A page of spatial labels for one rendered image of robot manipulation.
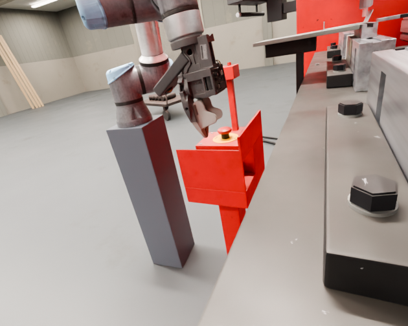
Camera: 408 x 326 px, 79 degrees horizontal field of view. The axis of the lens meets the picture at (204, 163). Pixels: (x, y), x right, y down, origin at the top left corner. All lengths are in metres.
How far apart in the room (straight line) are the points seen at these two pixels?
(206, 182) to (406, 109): 0.43
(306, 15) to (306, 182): 1.50
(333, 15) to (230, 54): 8.55
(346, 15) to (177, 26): 1.30
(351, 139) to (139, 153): 0.87
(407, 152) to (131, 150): 0.96
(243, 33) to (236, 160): 9.55
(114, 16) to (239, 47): 9.50
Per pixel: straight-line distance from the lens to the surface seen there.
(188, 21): 0.53
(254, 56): 9.98
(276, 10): 2.29
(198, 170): 0.58
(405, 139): 0.25
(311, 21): 1.72
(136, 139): 1.03
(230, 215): 0.72
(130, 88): 1.04
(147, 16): 0.64
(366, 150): 0.27
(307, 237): 0.21
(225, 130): 0.66
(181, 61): 0.55
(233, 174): 0.55
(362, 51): 0.62
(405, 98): 0.26
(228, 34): 10.14
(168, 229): 1.23
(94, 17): 0.62
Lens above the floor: 1.02
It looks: 25 degrees down
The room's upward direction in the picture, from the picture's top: 11 degrees counter-clockwise
